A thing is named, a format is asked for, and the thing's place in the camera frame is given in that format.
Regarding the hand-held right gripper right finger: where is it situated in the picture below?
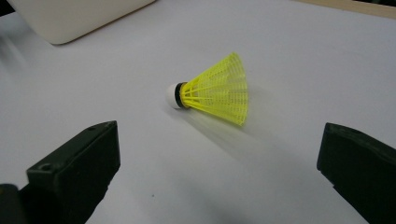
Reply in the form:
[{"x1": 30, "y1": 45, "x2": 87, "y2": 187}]
[{"x1": 317, "y1": 122, "x2": 396, "y2": 224}]

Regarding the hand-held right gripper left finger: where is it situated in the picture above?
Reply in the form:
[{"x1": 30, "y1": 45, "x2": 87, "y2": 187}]
[{"x1": 18, "y1": 120, "x2": 121, "y2": 224}]

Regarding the white plastic storage bin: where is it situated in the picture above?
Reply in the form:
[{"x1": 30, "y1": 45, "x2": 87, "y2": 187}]
[{"x1": 7, "y1": 0, "x2": 157, "y2": 46}]

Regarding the yellow plastic shuttlecock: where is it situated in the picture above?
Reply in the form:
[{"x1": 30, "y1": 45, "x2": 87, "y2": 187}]
[{"x1": 165, "y1": 51, "x2": 249, "y2": 127}]

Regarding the white table mat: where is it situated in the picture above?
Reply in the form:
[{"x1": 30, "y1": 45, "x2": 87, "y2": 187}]
[{"x1": 0, "y1": 0, "x2": 396, "y2": 224}]

